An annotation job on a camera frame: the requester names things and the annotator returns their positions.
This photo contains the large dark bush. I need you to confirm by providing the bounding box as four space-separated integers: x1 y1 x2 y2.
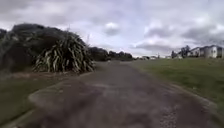
0 22 83 73

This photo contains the row of dark trees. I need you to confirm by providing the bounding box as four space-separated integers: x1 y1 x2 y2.
87 46 134 62

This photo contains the flax bush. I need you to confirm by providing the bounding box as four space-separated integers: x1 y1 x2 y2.
33 33 96 74

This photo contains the green grass field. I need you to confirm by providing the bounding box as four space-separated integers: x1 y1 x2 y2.
128 57 224 118

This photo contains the white house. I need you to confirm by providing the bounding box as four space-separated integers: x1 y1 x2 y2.
186 44 224 60

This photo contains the grass verge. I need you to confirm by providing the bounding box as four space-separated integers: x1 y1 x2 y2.
0 68 101 128

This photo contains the grey gravel path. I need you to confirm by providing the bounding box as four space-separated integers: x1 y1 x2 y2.
13 60 223 128

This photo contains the dark tree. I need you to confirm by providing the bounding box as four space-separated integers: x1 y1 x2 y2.
180 44 191 59

